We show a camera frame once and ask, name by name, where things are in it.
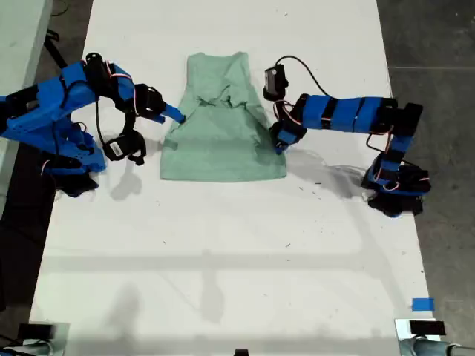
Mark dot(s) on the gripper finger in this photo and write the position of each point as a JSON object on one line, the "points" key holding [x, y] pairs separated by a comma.
{"points": [[280, 148], [157, 118], [173, 113]]}

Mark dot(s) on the pale green T-shirt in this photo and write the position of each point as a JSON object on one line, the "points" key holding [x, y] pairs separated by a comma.
{"points": [[219, 148]]}

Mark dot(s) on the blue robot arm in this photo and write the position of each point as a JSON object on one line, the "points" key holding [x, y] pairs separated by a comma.
{"points": [[44, 107], [345, 113]]}

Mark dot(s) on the black tripod leg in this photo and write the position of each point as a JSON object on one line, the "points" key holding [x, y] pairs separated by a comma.
{"points": [[53, 50]]}

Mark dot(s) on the white side bench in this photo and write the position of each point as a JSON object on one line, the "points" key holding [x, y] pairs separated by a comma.
{"points": [[18, 44]]}

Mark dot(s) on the small black clamp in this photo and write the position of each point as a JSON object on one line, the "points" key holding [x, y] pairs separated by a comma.
{"points": [[241, 352]]}

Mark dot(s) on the blue tape strip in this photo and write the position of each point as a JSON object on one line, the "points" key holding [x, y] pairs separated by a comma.
{"points": [[423, 304]]}

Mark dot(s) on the silver metal plate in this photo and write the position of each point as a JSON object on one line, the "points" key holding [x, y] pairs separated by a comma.
{"points": [[62, 339], [401, 333]]}

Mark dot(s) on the small black box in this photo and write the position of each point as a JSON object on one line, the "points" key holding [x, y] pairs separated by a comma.
{"points": [[426, 328], [36, 330]]}

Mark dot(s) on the pale grey padded tube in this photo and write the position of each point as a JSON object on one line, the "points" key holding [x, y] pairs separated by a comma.
{"points": [[434, 348], [29, 349]]}

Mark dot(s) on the camera black stalk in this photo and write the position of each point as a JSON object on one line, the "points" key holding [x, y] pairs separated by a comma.
{"points": [[130, 120], [276, 101]]}

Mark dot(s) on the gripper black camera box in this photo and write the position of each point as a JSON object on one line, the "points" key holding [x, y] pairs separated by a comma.
{"points": [[120, 147], [274, 79]]}

